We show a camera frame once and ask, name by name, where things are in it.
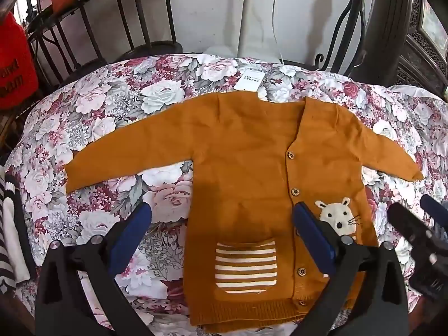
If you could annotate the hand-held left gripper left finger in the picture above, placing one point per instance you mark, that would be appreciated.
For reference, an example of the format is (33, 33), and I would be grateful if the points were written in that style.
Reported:
(131, 231)

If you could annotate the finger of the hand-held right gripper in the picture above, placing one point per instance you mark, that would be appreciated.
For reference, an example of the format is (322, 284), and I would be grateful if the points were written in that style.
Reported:
(407, 222)
(435, 211)

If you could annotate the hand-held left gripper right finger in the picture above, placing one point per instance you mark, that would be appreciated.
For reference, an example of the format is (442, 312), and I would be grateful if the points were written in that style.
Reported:
(313, 234)

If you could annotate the orange knitted cardigan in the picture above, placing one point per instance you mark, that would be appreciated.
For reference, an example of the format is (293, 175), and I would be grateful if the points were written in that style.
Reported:
(238, 154)

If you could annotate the black white striped clothing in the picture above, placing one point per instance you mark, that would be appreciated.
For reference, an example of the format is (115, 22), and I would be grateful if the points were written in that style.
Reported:
(10, 238)

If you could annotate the floral blanket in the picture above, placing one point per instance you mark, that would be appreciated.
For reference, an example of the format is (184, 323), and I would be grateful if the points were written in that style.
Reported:
(105, 112)

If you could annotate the white paper tag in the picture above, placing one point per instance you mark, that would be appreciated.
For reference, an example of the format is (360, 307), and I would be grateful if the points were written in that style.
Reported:
(249, 77)

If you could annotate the carved dark framed painting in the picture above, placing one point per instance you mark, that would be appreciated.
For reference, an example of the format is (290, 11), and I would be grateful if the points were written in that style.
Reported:
(395, 14)

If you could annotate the red printed cushion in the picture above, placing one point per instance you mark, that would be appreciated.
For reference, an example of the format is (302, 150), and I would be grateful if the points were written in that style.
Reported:
(15, 59)

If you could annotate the black metal rack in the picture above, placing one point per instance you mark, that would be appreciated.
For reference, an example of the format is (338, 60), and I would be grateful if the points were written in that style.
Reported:
(168, 7)

